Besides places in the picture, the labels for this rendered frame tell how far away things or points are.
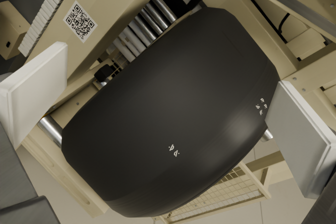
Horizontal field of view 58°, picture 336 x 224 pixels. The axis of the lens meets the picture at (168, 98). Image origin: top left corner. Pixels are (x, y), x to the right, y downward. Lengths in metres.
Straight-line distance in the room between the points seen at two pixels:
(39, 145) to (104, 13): 0.46
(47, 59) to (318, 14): 0.87
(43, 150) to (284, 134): 0.86
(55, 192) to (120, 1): 1.41
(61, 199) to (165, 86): 1.44
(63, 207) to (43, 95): 1.75
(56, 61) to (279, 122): 0.13
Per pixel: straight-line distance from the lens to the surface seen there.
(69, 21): 0.80
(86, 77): 1.05
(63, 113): 1.12
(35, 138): 0.98
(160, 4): 1.11
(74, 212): 1.93
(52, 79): 0.17
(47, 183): 1.90
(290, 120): 0.17
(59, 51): 0.18
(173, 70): 0.56
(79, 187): 0.99
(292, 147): 0.17
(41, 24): 0.89
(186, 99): 0.56
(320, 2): 0.97
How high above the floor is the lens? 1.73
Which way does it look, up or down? 40 degrees down
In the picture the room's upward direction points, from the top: 54 degrees clockwise
